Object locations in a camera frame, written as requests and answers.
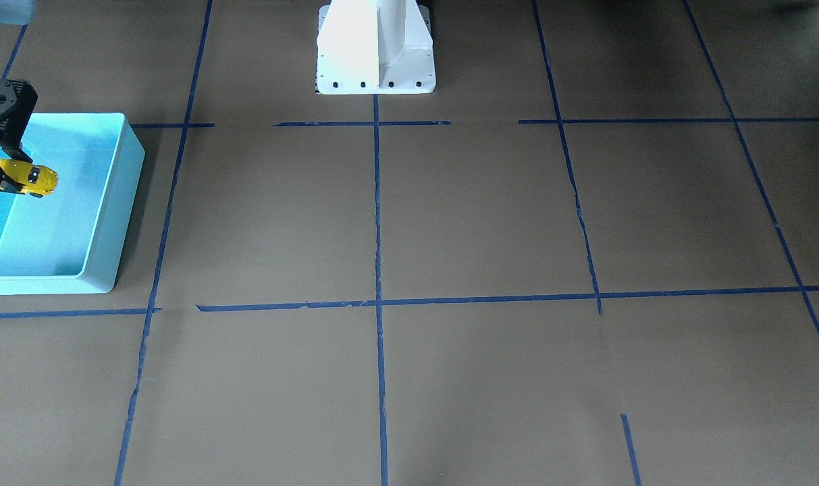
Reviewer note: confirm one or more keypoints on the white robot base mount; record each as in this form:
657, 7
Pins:
375, 48

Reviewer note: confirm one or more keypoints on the light blue plastic bin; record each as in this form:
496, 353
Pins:
70, 241

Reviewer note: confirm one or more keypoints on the yellow beetle toy car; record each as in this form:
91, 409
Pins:
27, 179

